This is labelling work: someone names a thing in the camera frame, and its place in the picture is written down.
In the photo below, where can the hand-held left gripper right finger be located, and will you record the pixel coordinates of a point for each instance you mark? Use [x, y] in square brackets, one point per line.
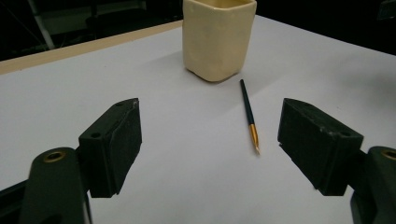
[317, 146]

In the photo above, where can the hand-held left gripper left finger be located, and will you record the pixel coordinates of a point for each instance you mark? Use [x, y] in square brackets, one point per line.
[109, 149]

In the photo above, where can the dark green pen gold tip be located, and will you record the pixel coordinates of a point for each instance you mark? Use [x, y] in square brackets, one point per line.
[249, 112]

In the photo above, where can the metal stand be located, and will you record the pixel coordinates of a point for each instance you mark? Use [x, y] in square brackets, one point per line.
[42, 26]

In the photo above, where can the cream ceramic cup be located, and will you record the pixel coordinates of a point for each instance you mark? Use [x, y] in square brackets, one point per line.
[214, 40]

